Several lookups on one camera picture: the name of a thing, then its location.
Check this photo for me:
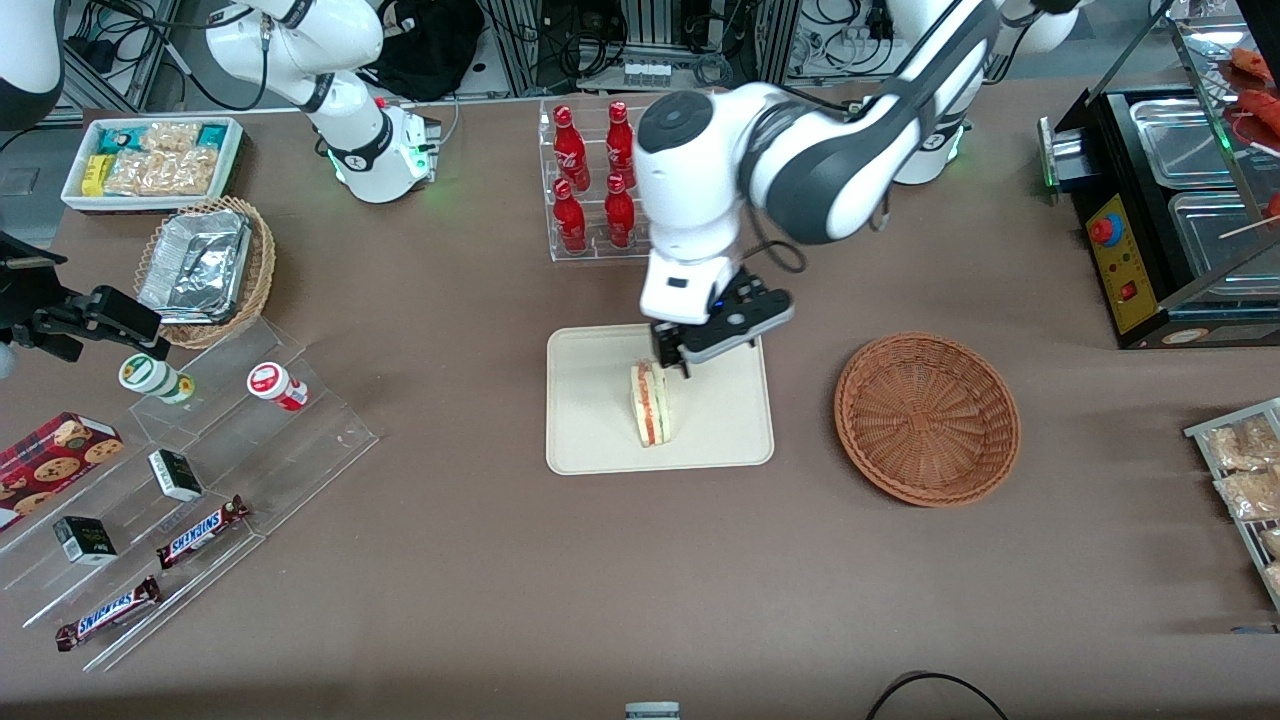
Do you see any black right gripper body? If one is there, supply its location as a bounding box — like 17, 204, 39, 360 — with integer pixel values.
0, 231, 73, 343

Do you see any triangular sandwich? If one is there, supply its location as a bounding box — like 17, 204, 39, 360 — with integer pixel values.
627, 359, 672, 449

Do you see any aluminium foil tray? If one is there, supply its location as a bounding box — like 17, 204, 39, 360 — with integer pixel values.
136, 207, 253, 325

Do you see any cream plastic tray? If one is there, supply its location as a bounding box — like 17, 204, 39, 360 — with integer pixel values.
545, 322, 776, 476

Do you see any light wicker basket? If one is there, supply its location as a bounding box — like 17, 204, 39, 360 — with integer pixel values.
133, 195, 277, 350

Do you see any brown wicker basket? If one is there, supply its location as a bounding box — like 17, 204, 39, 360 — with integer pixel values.
833, 331, 1022, 508

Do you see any green lid cup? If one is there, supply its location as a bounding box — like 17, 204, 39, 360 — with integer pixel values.
118, 352, 197, 406

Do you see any red cola bottle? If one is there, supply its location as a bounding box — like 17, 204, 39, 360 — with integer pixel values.
551, 178, 589, 255
553, 105, 592, 193
605, 101, 639, 190
603, 174, 638, 250

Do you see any clear acrylic bottle rack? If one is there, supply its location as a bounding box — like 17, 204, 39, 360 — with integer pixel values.
538, 89, 657, 264

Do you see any red cookie box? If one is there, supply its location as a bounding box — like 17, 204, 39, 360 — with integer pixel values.
0, 411, 127, 532

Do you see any clear bag of crackers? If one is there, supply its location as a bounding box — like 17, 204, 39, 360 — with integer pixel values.
140, 122, 203, 155
103, 147, 219, 198

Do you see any red lid cup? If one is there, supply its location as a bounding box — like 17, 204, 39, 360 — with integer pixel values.
246, 361, 312, 413

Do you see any small black box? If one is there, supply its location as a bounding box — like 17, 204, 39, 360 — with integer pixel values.
51, 515, 119, 567
147, 448, 205, 504

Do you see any white snack bin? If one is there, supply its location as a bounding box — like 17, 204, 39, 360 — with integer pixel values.
60, 116, 247, 216

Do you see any clear acrylic stepped shelf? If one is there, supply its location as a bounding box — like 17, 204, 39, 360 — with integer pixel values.
0, 317, 380, 674

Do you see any Snickers bar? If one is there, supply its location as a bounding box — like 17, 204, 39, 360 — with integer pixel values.
54, 574, 164, 654
155, 494, 252, 572

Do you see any black bag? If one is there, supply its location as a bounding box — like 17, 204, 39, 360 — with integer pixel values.
362, 0, 488, 103

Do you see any black food warmer machine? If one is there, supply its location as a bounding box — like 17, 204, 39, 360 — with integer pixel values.
1038, 85, 1280, 352

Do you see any steel food pan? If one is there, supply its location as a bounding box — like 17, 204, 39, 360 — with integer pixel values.
1128, 97, 1241, 190
1167, 189, 1280, 280

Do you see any wooden skewer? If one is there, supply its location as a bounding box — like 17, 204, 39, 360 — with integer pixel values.
1219, 194, 1280, 240

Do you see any black cable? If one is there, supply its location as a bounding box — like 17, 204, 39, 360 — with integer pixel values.
864, 671, 1012, 720

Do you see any grey wire rack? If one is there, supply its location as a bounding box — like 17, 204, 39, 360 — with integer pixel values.
1184, 397, 1280, 613

